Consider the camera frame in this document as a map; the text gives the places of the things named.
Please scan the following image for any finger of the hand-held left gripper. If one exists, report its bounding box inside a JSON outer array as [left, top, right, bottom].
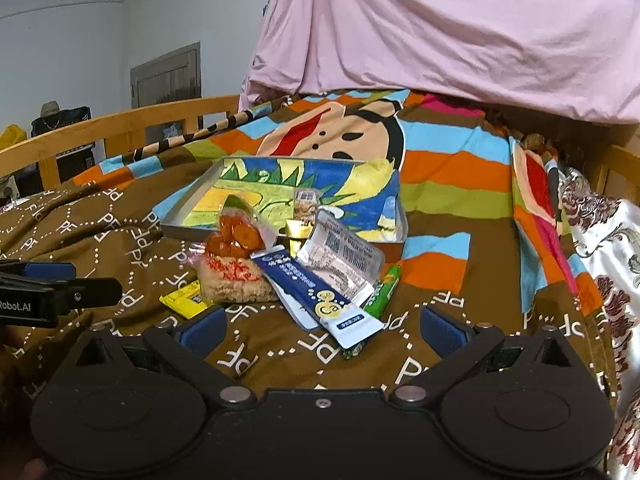
[[0, 258, 76, 281], [55, 277, 124, 311]]

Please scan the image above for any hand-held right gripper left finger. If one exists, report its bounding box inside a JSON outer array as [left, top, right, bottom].
[[75, 305, 257, 408]]

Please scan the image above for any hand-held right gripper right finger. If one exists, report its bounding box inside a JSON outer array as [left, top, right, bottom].
[[390, 305, 572, 407]]

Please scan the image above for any yellow snack packet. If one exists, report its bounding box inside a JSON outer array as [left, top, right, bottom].
[[159, 281, 215, 320]]

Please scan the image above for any blue and white snack packet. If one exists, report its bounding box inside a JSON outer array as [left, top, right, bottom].
[[250, 249, 385, 350]]

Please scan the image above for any gold foil snack packet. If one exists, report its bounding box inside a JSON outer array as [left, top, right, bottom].
[[277, 220, 316, 256]]

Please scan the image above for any colourful printed tin box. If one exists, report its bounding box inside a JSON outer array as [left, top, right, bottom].
[[161, 156, 408, 244]]

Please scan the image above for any small white labelled snack packet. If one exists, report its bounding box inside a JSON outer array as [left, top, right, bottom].
[[292, 190, 321, 221]]

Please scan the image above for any puffed rice cake packet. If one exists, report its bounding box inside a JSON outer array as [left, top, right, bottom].
[[196, 255, 280, 305]]

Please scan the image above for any green stick snack packet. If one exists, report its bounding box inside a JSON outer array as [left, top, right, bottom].
[[342, 264, 403, 360]]

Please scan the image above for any orange dried fruit packet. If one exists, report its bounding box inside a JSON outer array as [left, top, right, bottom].
[[202, 195, 278, 261]]

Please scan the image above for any clear barcode snack packet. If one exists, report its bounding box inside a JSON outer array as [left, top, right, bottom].
[[297, 210, 386, 306]]

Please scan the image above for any yellow bag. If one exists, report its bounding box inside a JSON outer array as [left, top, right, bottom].
[[0, 125, 26, 151]]

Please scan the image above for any black crate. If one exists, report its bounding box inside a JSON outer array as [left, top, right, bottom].
[[31, 106, 94, 138]]

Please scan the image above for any grey hat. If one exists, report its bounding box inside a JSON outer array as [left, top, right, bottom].
[[40, 101, 62, 131]]

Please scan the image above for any striped cartoon blanket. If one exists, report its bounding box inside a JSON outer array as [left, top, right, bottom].
[[75, 89, 606, 321]]

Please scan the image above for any floral satin cloth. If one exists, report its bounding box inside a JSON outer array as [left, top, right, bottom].
[[560, 170, 640, 480]]

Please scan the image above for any grey door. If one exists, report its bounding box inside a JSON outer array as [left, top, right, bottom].
[[131, 42, 202, 108]]

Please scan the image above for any pink bed sheet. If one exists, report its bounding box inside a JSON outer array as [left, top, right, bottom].
[[239, 0, 640, 126]]

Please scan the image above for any wooden bed rail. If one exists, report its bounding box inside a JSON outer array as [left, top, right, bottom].
[[0, 95, 241, 191]]

